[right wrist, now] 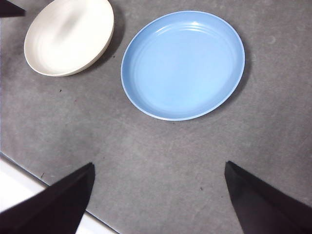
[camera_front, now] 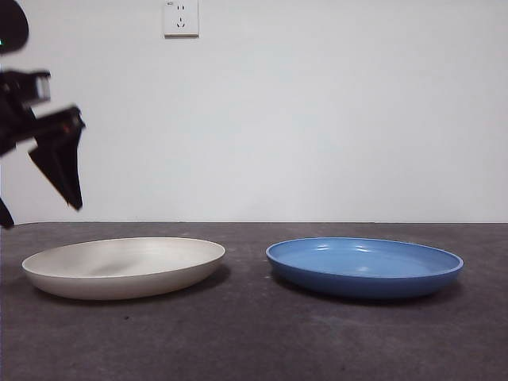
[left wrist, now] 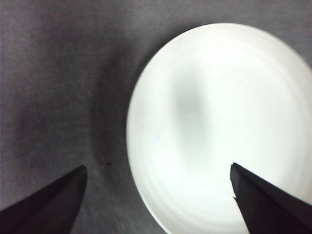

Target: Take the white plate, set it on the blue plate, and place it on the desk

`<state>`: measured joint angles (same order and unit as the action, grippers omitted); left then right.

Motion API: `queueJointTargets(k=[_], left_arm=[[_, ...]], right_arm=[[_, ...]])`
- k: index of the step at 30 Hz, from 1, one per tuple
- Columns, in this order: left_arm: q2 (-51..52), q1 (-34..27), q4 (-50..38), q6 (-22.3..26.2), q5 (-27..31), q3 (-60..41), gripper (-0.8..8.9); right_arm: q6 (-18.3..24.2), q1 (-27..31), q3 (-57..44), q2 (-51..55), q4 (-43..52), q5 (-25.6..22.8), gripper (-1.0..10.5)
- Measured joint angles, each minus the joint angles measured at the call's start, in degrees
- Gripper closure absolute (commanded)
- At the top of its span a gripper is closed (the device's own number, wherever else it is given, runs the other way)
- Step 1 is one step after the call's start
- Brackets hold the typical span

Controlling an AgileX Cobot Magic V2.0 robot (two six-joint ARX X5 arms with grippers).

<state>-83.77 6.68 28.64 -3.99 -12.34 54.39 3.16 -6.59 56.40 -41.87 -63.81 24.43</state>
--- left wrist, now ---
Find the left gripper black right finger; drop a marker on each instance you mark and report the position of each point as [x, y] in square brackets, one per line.
[268, 209]

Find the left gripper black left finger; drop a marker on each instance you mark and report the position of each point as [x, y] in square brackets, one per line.
[48, 209]

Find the white round plate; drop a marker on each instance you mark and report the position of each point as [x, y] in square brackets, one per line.
[219, 73]

